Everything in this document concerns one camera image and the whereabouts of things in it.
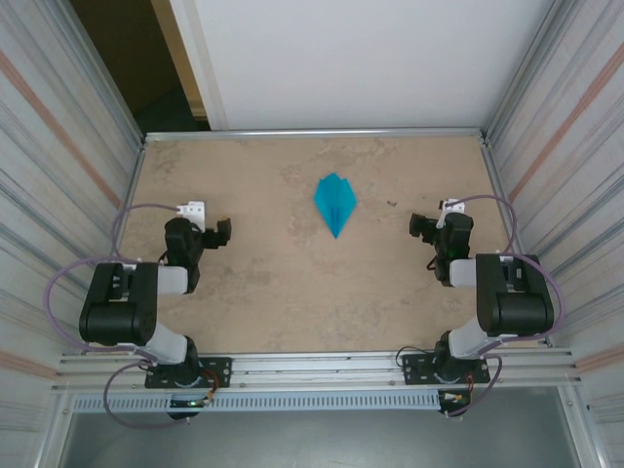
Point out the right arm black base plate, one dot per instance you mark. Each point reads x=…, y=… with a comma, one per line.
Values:
x=414, y=365

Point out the aluminium table side rail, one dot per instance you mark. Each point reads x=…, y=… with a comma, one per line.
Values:
x=132, y=185
x=497, y=185

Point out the aluminium table edge rail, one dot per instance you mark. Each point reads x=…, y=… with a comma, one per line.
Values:
x=312, y=132

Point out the long aluminium mounting rail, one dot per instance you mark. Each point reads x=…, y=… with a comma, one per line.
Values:
x=312, y=365

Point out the beige door frame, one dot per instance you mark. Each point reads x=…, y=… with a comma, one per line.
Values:
x=180, y=58

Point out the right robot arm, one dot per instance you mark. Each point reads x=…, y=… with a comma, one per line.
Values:
x=517, y=312

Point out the blue paper sheet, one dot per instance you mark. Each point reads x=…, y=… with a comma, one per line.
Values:
x=334, y=200

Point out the small circuit board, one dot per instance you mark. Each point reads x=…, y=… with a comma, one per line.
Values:
x=192, y=403
x=453, y=397

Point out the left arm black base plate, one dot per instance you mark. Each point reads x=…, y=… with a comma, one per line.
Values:
x=219, y=365

